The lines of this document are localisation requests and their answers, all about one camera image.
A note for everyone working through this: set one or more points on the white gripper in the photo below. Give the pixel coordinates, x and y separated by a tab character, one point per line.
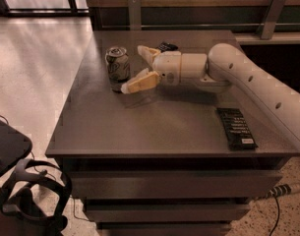
166	67

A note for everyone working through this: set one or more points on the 7up soda can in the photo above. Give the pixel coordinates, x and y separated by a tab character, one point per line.
118	66

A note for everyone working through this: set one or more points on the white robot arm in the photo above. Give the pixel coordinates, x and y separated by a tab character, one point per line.
223	66

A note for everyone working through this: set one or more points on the small dark snack packet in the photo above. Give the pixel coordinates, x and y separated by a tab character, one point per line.
165	46

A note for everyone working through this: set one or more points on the grey drawer cabinet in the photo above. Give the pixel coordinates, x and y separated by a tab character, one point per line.
157	162

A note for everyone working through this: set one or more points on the black chocolate bar wrapper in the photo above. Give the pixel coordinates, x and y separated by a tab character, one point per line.
237	132

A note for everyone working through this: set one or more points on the dark side table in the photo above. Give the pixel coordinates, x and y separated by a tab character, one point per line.
13	146

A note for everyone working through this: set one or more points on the black VR headset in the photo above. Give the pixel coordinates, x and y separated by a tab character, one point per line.
16	196

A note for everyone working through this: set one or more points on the left metal bracket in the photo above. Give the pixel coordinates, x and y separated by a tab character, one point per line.
135	16

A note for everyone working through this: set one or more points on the metal bracket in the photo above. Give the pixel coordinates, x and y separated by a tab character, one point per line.
135	16
269	23

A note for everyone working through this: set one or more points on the right metal bracket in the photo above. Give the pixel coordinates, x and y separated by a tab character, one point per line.
269	23

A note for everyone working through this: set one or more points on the striped cable plug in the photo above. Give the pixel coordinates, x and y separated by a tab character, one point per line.
277	191

